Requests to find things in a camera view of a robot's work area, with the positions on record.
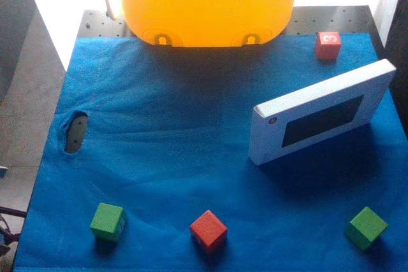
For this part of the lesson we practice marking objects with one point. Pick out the white rectangular box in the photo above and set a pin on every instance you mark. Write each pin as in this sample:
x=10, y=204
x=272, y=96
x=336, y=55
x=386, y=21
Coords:
x=277, y=109

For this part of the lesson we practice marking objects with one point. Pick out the yellow plastic bin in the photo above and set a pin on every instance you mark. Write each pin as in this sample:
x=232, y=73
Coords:
x=207, y=11

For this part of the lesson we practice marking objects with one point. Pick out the blue cloth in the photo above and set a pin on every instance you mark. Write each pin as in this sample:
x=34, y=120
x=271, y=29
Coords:
x=178, y=144

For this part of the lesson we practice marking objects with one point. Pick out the plain red wooden cube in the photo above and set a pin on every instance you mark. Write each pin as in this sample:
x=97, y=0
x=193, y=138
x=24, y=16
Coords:
x=208, y=230

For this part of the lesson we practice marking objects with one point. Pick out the green wooden cube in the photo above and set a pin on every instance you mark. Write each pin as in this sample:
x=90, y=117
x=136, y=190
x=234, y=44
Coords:
x=107, y=222
x=366, y=229

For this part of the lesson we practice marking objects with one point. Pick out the red cube with number three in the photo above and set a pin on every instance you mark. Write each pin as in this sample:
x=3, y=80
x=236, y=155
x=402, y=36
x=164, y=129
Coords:
x=327, y=47

